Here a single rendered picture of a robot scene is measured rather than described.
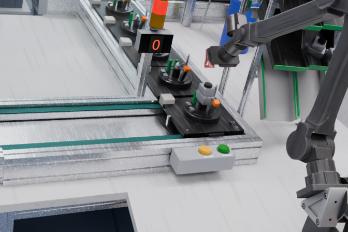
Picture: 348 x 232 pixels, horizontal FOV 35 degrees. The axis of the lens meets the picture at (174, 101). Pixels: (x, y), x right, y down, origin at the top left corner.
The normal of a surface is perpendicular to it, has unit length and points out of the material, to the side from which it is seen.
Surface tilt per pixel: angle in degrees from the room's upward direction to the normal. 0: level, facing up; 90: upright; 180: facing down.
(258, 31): 74
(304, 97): 45
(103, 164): 90
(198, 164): 90
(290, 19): 82
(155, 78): 0
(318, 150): 39
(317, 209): 90
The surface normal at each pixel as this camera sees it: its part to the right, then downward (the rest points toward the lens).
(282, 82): 0.29, -0.25
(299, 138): -0.86, -0.14
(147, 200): 0.19, -0.86
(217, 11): 0.38, 0.51
